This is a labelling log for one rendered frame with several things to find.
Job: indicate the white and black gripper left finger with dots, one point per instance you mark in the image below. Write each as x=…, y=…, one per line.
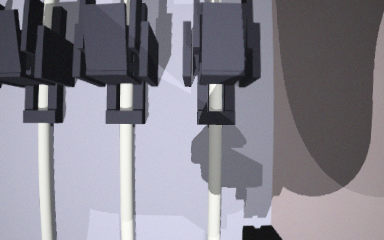
x=251, y=233

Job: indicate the white vertical cable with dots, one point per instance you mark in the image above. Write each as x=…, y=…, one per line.
x=44, y=149
x=126, y=159
x=214, y=165

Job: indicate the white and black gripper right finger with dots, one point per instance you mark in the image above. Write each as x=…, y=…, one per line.
x=269, y=233

